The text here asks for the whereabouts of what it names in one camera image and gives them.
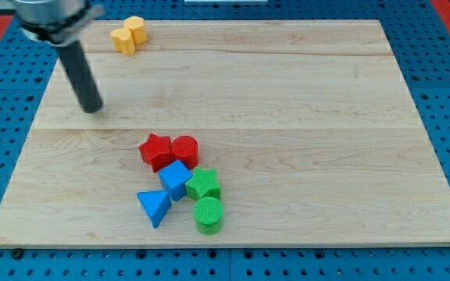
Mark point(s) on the red star block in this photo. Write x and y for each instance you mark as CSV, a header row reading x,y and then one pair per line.
x,y
156,151

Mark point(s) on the yellow hexagon block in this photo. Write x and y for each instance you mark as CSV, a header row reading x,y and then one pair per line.
x,y
136,25

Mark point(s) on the green cylinder block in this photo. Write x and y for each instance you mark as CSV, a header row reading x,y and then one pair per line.
x,y
208,214

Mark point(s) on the blue triangle block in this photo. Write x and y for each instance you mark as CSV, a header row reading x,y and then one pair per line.
x,y
156,204

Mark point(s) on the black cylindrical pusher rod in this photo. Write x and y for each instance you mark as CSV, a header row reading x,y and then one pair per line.
x,y
79,74

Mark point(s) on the yellow heart block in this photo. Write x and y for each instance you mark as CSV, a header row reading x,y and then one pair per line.
x,y
122,41

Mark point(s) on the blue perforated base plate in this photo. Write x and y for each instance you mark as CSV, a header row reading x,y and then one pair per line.
x,y
419,34

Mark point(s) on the green star block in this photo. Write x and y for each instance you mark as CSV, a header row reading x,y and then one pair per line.
x,y
203,183

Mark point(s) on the light wooden board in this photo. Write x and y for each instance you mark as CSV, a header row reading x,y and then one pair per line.
x,y
309,124

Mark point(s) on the red cylinder block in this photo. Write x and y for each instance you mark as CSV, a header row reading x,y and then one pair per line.
x,y
185,149

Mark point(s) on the blue cube block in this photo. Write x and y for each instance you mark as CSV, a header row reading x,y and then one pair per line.
x,y
173,179

